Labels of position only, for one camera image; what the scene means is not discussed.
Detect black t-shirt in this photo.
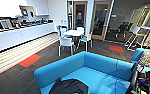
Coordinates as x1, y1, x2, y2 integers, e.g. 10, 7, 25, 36
49, 77, 90, 94

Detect white chair blue seat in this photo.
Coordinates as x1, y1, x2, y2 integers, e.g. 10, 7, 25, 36
78, 31, 94, 53

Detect white round low table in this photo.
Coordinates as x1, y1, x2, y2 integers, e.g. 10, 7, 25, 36
62, 29, 85, 38

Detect wooden glass door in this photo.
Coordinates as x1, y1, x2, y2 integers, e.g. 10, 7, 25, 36
90, 0, 113, 42
72, 1, 89, 31

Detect blue sofa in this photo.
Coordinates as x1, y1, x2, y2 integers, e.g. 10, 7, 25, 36
33, 50, 135, 94

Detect black office chair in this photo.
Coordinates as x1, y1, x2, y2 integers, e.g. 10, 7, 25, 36
115, 21, 130, 38

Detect white upper kitchen cabinets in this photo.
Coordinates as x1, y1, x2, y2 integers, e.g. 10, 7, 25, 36
0, 0, 51, 20

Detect white kitchen counter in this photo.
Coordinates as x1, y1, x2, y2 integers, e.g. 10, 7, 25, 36
0, 22, 55, 56

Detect blue armchair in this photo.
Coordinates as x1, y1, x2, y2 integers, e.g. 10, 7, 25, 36
130, 48, 150, 73

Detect white bar stool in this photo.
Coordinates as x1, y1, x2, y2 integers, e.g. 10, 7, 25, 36
124, 25, 142, 51

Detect black equipment cart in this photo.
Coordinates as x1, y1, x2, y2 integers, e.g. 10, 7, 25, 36
129, 63, 150, 94

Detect blue frame chair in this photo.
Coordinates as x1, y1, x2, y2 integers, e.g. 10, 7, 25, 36
55, 24, 68, 38

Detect dark picture frame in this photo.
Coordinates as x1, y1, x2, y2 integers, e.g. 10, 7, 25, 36
0, 17, 16, 32

